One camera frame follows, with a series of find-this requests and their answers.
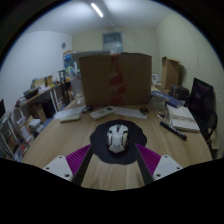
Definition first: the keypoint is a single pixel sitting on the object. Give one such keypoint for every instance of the white and black computer mouse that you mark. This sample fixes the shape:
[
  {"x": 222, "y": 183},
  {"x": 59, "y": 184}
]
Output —
[{"x": 117, "y": 138}]

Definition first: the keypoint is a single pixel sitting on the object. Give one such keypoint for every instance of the cluttered wooden side desk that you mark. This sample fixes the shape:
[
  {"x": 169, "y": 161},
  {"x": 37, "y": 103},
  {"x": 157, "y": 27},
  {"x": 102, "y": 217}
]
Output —
[{"x": 36, "y": 96}]

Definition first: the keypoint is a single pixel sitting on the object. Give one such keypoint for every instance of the black scalloped round mouse pad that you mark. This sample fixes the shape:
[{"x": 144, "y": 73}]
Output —
[{"x": 100, "y": 140}]

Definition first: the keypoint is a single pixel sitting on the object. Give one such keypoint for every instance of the white book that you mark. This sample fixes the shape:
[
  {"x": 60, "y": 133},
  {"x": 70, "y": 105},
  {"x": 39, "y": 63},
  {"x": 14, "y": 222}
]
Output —
[{"x": 182, "y": 118}]

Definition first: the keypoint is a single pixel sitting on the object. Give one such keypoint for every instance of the blue book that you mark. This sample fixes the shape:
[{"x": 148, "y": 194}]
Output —
[{"x": 166, "y": 98}]

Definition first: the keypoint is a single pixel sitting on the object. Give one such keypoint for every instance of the low shelf with books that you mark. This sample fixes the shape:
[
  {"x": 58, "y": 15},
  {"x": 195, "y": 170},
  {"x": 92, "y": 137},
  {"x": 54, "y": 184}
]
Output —
[{"x": 16, "y": 136}]

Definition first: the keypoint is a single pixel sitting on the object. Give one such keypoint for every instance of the black office chair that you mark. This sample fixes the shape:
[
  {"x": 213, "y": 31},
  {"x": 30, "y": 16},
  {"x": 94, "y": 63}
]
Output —
[{"x": 201, "y": 100}]

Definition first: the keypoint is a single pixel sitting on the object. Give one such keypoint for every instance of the ceiling tube light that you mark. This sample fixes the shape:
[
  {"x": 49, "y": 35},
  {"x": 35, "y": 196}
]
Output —
[{"x": 97, "y": 10}]

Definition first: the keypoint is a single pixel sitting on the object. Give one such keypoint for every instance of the round wall clock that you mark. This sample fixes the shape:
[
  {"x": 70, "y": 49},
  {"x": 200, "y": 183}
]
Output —
[{"x": 63, "y": 45}]

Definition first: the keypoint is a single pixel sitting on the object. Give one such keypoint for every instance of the black monitor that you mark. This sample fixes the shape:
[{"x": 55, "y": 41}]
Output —
[{"x": 2, "y": 108}]

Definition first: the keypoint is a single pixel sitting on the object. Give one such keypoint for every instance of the white remote control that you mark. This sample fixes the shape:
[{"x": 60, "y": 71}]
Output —
[{"x": 101, "y": 113}]

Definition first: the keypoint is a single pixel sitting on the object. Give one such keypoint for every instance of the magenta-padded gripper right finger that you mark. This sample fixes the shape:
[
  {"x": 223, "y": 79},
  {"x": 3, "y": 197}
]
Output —
[{"x": 165, "y": 165}]

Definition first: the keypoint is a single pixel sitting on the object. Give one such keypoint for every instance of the white paper sheet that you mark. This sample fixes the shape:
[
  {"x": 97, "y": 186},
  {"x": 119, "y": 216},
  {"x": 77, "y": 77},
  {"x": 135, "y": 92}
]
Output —
[
  {"x": 130, "y": 112},
  {"x": 68, "y": 111}
]

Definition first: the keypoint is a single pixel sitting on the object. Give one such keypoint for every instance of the large brown cardboard box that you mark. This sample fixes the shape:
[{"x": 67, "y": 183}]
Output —
[{"x": 96, "y": 80}]

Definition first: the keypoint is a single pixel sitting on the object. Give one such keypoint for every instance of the blue and white shelf unit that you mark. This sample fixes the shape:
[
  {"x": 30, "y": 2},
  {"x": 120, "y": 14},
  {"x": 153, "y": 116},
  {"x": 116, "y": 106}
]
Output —
[{"x": 70, "y": 63}]

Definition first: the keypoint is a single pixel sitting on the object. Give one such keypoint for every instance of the clear plastic jar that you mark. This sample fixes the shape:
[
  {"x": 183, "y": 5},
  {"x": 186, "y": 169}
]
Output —
[{"x": 76, "y": 88}]

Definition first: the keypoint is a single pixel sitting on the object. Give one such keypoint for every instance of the small black clip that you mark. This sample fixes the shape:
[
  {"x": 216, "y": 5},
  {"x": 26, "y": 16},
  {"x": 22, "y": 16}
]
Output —
[{"x": 144, "y": 110}]

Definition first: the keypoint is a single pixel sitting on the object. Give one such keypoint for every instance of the small flat white box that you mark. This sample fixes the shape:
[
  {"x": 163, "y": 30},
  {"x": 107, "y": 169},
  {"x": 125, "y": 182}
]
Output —
[{"x": 70, "y": 118}]

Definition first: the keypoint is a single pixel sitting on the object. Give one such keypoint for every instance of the tall open cardboard box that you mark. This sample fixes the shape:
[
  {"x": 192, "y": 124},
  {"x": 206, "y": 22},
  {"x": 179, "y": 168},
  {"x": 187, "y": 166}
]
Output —
[{"x": 170, "y": 73}]

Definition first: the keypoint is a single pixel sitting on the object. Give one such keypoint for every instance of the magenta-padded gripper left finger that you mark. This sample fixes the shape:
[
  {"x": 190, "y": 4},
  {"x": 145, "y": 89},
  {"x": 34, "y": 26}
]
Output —
[{"x": 61, "y": 165}]

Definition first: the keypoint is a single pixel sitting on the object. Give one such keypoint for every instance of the black marker pen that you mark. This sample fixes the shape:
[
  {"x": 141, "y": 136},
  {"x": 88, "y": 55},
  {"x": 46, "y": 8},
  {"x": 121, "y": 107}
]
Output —
[{"x": 173, "y": 130}]

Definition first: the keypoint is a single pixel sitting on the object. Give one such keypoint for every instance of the frosted window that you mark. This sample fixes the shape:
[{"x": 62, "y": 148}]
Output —
[{"x": 112, "y": 41}]

